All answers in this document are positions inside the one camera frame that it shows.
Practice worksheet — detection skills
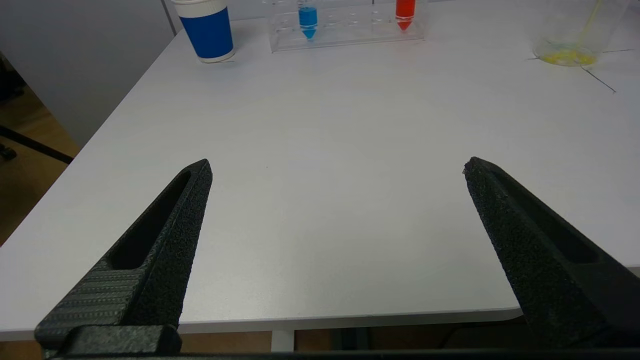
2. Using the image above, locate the test tube with blue liquid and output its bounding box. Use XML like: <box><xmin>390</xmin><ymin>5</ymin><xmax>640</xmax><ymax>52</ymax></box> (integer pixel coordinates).
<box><xmin>297</xmin><ymin>0</ymin><xmax>319</xmax><ymax>41</ymax></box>

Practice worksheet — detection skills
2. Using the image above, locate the clear acrylic test tube rack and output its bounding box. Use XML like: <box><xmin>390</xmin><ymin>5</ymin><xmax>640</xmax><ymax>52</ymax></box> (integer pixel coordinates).
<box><xmin>262</xmin><ymin>0</ymin><xmax>428</xmax><ymax>53</ymax></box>

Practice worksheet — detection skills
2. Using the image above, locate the black office chair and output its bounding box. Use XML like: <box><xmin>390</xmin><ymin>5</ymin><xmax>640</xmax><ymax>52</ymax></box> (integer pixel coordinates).
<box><xmin>0</xmin><ymin>50</ymin><xmax>76</xmax><ymax>166</ymax></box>

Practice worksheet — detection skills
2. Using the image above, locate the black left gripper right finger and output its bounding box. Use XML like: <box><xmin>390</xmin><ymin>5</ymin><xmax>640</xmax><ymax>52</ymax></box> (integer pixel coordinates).
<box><xmin>462</xmin><ymin>156</ymin><xmax>640</xmax><ymax>351</ymax></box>

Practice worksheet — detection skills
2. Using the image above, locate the blue and white paper cup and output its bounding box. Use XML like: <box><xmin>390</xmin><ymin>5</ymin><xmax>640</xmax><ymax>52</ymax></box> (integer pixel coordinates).
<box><xmin>171</xmin><ymin>0</ymin><xmax>236</xmax><ymax>64</ymax></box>

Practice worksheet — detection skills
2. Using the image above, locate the clear glass beaker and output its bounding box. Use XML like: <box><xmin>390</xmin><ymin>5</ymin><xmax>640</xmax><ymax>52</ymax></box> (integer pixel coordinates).
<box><xmin>532</xmin><ymin>0</ymin><xmax>631</xmax><ymax>67</ymax></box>

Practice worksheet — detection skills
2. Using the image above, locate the test tube with red liquid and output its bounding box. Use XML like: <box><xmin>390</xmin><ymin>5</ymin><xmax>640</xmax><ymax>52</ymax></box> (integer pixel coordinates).
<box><xmin>395</xmin><ymin>0</ymin><xmax>417</xmax><ymax>32</ymax></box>

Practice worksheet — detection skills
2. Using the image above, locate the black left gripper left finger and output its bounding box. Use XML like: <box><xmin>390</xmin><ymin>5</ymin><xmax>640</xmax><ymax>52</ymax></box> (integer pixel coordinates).
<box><xmin>34</xmin><ymin>159</ymin><xmax>213</xmax><ymax>351</ymax></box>

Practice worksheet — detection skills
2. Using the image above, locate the white table leg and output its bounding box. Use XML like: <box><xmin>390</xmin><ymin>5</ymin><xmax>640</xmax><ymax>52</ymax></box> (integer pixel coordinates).
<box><xmin>271</xmin><ymin>330</ymin><xmax>296</xmax><ymax>352</ymax></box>

